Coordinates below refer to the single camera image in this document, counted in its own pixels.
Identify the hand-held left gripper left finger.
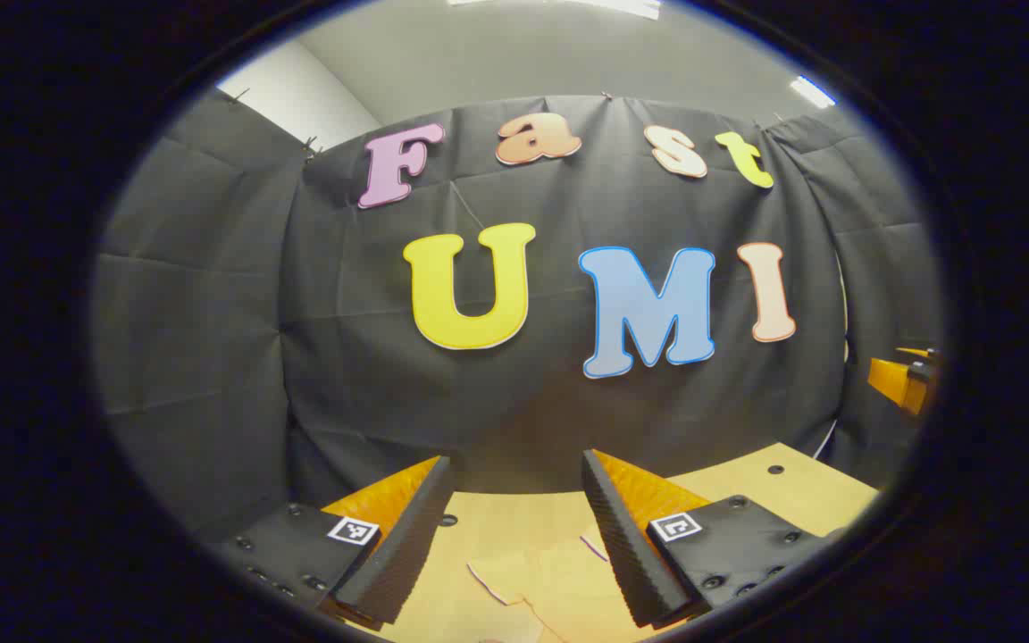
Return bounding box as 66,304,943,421
215,455,455,630

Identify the orange T-shirt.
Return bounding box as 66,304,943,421
465,525,649,643

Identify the black backdrop cloth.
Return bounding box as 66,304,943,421
90,89,944,546

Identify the ceiling light panel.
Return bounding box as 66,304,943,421
790,75,837,110
448,0,663,21

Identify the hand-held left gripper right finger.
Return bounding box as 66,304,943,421
581,449,846,629

